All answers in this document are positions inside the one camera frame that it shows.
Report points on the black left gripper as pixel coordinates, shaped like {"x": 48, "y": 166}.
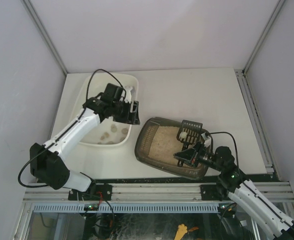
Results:
{"x": 126, "y": 113}

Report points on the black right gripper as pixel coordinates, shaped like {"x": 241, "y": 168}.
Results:
{"x": 192, "y": 155}

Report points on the black slotted litter scoop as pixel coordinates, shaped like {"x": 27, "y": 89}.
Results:
{"x": 193, "y": 130}

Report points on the white plastic bin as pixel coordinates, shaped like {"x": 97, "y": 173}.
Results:
{"x": 87, "y": 97}

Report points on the dark translucent litter box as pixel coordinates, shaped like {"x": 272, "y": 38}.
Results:
{"x": 156, "y": 145}

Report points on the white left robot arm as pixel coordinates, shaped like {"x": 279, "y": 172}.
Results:
{"x": 47, "y": 160}

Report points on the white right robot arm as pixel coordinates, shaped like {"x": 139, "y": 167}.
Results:
{"x": 234, "y": 184}

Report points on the yellow paw shaped object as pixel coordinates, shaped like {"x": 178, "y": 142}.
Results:
{"x": 181, "y": 231}

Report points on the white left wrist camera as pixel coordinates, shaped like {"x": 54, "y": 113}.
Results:
{"x": 130, "y": 94}

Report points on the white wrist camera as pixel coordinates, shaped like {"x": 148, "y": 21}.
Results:
{"x": 130, "y": 94}
{"x": 207, "y": 140}

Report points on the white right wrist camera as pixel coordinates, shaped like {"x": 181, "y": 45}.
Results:
{"x": 207, "y": 140}

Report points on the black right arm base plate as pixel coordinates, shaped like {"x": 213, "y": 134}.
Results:
{"x": 213, "y": 192}

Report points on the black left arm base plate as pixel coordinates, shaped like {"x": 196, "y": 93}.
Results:
{"x": 95, "y": 192}

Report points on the aluminium front frame rail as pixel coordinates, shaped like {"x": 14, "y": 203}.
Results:
{"x": 159, "y": 192}

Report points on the grey slotted cable duct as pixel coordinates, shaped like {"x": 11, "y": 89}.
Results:
{"x": 127, "y": 208}

